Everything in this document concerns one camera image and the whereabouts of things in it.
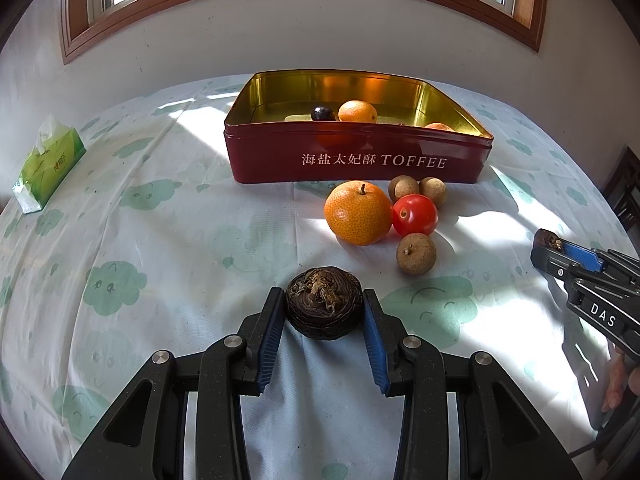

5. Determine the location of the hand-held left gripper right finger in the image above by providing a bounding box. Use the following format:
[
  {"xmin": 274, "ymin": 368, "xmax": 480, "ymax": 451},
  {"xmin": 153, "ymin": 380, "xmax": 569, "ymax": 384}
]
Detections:
[{"xmin": 362, "ymin": 288, "xmax": 583, "ymax": 480}]

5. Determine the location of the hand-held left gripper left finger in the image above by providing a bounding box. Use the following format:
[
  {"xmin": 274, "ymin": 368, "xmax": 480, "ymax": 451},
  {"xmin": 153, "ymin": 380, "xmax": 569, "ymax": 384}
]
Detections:
[{"xmin": 62, "ymin": 287, "xmax": 286, "ymax": 480}]

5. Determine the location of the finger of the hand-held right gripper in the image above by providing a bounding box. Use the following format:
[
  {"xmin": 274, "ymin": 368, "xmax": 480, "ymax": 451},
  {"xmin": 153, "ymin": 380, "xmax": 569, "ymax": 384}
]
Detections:
[
  {"xmin": 531, "ymin": 245, "xmax": 601, "ymax": 287},
  {"xmin": 534, "ymin": 229, "xmax": 640, "ymax": 286}
]

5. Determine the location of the dark water chestnut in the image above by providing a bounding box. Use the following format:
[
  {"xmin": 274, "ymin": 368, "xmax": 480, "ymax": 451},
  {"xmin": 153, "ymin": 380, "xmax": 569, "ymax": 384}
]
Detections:
[{"xmin": 285, "ymin": 267, "xmax": 364, "ymax": 339}]

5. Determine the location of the brown longan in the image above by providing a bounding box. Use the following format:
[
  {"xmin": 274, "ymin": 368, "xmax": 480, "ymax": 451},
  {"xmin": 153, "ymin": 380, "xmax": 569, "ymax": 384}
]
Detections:
[
  {"xmin": 419, "ymin": 177, "xmax": 447, "ymax": 207},
  {"xmin": 388, "ymin": 175, "xmax": 420, "ymax": 202},
  {"xmin": 396, "ymin": 233, "xmax": 437, "ymax": 276}
]

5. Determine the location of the large mandarin orange with stem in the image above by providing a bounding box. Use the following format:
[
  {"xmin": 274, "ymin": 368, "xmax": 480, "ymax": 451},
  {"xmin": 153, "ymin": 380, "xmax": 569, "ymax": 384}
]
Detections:
[{"xmin": 324, "ymin": 180, "xmax": 393, "ymax": 246}]

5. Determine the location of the red tomato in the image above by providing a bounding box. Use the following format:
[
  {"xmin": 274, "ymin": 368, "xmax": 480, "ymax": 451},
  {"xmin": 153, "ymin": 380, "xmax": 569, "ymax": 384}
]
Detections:
[{"xmin": 391, "ymin": 194, "xmax": 439, "ymax": 237}]

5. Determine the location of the red tin box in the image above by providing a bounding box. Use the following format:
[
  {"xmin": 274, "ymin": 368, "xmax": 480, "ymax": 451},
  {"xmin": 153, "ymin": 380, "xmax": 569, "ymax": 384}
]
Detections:
[{"xmin": 223, "ymin": 71, "xmax": 495, "ymax": 186}]

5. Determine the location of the person's right hand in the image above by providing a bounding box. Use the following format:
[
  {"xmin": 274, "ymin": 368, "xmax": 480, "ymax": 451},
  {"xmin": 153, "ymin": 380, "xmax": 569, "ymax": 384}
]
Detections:
[{"xmin": 602, "ymin": 347, "xmax": 640, "ymax": 413}]

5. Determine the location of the dark wooden chair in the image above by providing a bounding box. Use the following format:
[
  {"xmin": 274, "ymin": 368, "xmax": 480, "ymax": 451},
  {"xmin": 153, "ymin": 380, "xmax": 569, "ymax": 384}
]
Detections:
[{"xmin": 602, "ymin": 145, "xmax": 640, "ymax": 233}]

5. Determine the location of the green tissue pack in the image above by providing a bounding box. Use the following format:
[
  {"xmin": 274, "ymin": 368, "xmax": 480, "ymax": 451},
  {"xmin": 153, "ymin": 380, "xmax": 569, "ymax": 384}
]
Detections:
[{"xmin": 12, "ymin": 114, "xmax": 87, "ymax": 216}]

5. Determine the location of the wooden framed window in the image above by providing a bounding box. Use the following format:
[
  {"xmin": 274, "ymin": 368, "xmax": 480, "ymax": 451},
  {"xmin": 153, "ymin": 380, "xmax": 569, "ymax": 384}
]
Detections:
[{"xmin": 60, "ymin": 0, "xmax": 550, "ymax": 65}]

